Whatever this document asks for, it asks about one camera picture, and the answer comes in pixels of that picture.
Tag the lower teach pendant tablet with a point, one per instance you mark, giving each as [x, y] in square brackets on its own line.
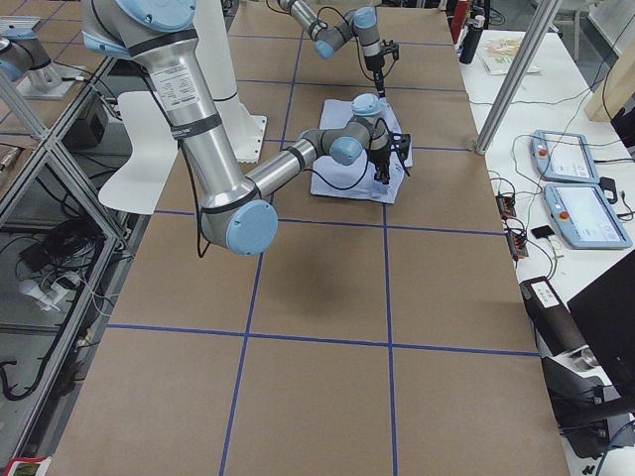
[584, 218]

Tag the white chair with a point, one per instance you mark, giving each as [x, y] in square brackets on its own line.
[137, 186]

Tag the red cylinder bottle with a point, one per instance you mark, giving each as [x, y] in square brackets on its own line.
[459, 19]

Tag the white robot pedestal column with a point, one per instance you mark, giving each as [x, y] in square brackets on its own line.
[245, 131]

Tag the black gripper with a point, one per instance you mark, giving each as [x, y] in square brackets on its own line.
[381, 161]
[373, 62]

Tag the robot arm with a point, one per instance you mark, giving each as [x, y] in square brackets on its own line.
[167, 39]
[359, 25]

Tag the aluminium frame post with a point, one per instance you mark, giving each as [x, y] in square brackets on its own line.
[531, 41]

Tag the teach pendant tablet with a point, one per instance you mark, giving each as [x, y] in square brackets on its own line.
[584, 218]
[563, 157]

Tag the upper teach pendant tablet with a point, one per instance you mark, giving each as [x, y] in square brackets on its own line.
[563, 157]

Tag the black monitor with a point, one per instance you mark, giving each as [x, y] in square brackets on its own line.
[604, 314]

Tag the light blue striped shirt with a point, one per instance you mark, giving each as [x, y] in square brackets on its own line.
[354, 181]

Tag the black water bottle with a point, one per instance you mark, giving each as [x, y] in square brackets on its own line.
[471, 40]

